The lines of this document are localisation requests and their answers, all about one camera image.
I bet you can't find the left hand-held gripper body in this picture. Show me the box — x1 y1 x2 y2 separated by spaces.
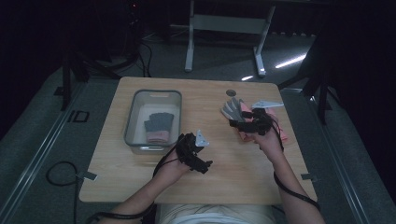
175 129 210 171

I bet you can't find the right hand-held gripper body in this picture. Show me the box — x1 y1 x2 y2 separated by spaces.
245 99 285 136

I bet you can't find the grey cloth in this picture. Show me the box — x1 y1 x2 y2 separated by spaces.
220 97 261 143

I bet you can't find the gray pink knit glove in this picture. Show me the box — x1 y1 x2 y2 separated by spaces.
143 112 176 144

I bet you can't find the clear plastic bin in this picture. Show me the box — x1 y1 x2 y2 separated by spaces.
123 89 183 156

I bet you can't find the person's right hand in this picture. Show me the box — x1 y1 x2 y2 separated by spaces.
251 130 285 163

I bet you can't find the person's left hand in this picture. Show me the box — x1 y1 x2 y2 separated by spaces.
153 150 191 183

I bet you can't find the person's white shirt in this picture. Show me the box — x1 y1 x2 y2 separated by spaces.
154 203 278 224

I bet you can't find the black tripod stand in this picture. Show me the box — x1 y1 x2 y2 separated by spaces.
277 27 345 126
53 0 143 112

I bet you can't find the gray tape piece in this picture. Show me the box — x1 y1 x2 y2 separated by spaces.
76 170 99 182
300 173 318 183

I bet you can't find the white metal desk frame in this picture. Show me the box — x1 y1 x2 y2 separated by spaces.
184 0 277 78

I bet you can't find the black floor cable bundle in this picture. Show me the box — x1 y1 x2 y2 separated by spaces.
134 38 154 78

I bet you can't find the black floor cable loop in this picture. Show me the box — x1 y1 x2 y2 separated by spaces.
45 161 79 224

